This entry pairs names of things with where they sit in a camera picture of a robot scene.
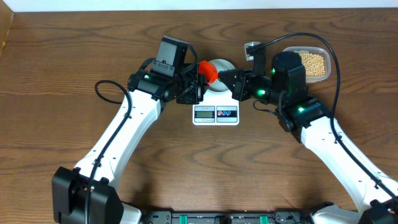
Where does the white digital kitchen scale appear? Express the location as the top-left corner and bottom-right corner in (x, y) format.
(192, 87), (240, 126)

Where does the clear plastic container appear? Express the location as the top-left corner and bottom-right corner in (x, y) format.
(284, 46), (331, 84)

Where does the brown cardboard panel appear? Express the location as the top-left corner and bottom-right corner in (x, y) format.
(0, 0), (14, 54)

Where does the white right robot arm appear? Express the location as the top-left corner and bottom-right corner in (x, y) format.
(218, 52), (397, 223)

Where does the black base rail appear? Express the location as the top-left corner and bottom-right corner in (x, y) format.
(138, 210), (312, 224)

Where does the grey round bowl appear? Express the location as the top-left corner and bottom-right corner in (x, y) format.
(208, 59), (235, 93)

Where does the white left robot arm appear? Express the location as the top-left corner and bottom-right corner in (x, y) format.
(52, 59), (207, 223)

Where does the red measuring scoop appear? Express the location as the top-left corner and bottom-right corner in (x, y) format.
(198, 60), (218, 85)

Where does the pile of soybeans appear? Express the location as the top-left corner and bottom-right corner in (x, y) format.
(300, 53), (326, 77)

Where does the black right camera cable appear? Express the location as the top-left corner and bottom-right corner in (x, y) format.
(252, 32), (398, 203)

